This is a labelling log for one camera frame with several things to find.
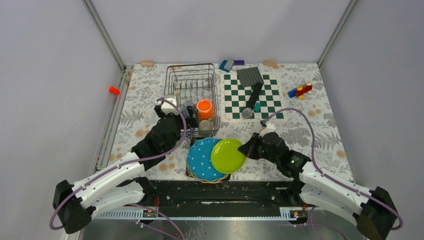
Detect orange plastic cap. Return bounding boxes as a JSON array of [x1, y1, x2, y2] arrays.
[[108, 86, 121, 96]]

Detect teal rectangular block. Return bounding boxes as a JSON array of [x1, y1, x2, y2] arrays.
[[253, 101, 262, 113]]

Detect blue polka dot plate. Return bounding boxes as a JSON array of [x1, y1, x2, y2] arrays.
[[186, 137, 220, 173]]

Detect yellow polka dot plate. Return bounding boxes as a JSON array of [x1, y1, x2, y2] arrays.
[[189, 173, 229, 184]]

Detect purple lego brick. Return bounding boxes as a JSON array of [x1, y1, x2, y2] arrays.
[[233, 60, 245, 66]]

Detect black glitter microphone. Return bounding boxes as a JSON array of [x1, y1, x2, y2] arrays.
[[241, 82, 264, 119]]

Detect colourful lego toy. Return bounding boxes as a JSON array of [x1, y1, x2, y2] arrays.
[[287, 81, 313, 99]]

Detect green white chessboard mat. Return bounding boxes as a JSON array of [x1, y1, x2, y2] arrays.
[[221, 73, 286, 121]]

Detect right wooden cork block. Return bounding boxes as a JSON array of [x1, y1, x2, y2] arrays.
[[263, 60, 280, 69]]

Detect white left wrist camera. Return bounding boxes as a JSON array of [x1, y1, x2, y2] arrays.
[[156, 95, 179, 115]]

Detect blue grey lego brick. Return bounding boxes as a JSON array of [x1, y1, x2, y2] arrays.
[[219, 59, 234, 73]]

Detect small beige ceramic cup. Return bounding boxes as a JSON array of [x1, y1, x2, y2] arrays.
[[198, 118, 214, 132]]

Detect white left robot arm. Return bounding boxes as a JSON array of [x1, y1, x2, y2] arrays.
[[49, 98, 188, 234]]

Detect wooden cork block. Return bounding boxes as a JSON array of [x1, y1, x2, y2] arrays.
[[263, 60, 280, 69], [140, 61, 155, 68]]

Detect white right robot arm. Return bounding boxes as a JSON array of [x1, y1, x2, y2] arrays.
[[238, 132, 398, 240]]

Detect grey wire dish rack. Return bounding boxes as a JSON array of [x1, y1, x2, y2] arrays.
[[163, 63, 220, 138]]

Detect green plate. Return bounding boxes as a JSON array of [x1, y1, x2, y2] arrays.
[[211, 138, 247, 174]]

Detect grey blue ceramic mug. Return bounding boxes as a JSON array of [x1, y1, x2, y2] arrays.
[[182, 99, 197, 119]]

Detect blue white patterned bowl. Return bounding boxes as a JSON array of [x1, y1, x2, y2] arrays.
[[180, 128, 195, 139]]

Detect black floral square plate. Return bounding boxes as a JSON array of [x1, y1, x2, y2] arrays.
[[188, 166, 229, 184]]

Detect orange ceramic mug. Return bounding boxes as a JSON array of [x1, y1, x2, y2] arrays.
[[196, 98, 215, 121]]

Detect grey lego baseplate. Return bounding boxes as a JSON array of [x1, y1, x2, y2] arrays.
[[236, 67, 264, 88]]

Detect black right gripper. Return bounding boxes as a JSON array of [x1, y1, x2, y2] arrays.
[[238, 132, 280, 165]]

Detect left wooden cork block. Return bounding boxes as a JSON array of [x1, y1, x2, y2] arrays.
[[140, 61, 155, 68]]

